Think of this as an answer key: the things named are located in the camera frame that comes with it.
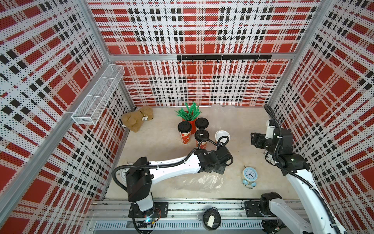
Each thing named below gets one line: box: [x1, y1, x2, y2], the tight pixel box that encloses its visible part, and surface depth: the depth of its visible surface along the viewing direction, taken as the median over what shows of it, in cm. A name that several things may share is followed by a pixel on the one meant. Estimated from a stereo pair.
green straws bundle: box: [174, 101, 202, 121], surface depth 100 cm
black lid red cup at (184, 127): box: [177, 120, 192, 145], surface depth 89 cm
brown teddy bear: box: [121, 105, 154, 133], surface depth 107 cm
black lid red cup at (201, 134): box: [194, 129, 210, 150], surface depth 85 cm
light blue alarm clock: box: [240, 165, 259, 189], surface depth 82 cm
